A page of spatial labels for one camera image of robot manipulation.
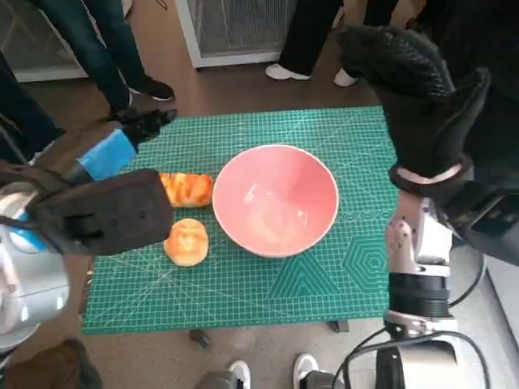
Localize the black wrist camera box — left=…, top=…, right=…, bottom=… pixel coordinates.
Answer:
left=445, top=182, right=519, bottom=267
left=26, top=168, right=174, bottom=257

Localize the round toy bread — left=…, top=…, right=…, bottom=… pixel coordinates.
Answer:
left=163, top=217, right=210, bottom=267

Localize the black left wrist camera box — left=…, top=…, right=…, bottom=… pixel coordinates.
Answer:
left=26, top=168, right=174, bottom=257

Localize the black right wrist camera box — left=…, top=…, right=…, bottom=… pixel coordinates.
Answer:
left=445, top=182, right=519, bottom=267

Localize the pink bowl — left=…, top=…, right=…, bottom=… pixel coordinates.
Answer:
left=212, top=143, right=340, bottom=259

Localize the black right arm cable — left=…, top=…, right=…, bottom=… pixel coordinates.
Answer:
left=334, top=327, right=487, bottom=389
left=448, top=250, right=487, bottom=309

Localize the white shoe with grey leg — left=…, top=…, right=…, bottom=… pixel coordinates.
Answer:
left=194, top=359, right=252, bottom=389
left=293, top=352, right=345, bottom=389

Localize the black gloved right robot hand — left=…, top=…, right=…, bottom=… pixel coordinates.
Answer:
left=337, top=24, right=493, bottom=179

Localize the green cutting mat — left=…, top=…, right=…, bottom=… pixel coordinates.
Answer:
left=80, top=105, right=397, bottom=336

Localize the white framed mesh cabinet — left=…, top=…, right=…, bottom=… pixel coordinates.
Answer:
left=176, top=0, right=299, bottom=69
left=0, top=0, right=90, bottom=84

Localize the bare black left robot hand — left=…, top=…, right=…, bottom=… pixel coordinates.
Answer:
left=64, top=107, right=178, bottom=186

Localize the long striped toy bread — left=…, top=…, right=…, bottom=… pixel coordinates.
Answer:
left=159, top=173, right=214, bottom=209

